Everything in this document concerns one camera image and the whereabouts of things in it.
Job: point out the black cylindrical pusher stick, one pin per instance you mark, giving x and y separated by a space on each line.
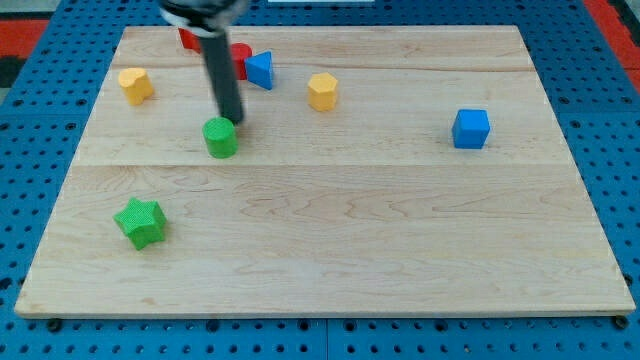
220 68

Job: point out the yellow hexagon block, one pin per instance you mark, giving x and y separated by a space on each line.
322 91

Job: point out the blue cube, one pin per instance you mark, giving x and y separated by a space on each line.
470 129

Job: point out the red cylinder block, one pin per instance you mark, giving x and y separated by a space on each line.
240 52

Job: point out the red block behind stick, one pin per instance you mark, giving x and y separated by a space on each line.
189 41

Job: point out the blue triangle block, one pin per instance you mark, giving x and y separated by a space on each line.
259 70

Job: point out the green cylinder block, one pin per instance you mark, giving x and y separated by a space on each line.
220 137

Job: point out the yellow heart block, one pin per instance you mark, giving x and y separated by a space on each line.
136 85

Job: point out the green star block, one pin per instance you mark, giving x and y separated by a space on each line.
142 222

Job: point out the wooden board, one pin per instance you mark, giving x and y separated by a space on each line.
364 211

